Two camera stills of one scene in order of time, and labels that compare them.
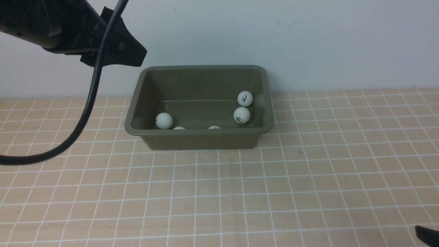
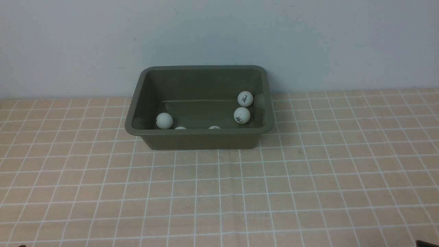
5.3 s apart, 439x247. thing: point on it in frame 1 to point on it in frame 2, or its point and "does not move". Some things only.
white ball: x=241 y=115 does not move
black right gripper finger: x=430 y=237 to x=420 y=243
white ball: x=164 y=120 does not move
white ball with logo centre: x=245 y=98 does not move
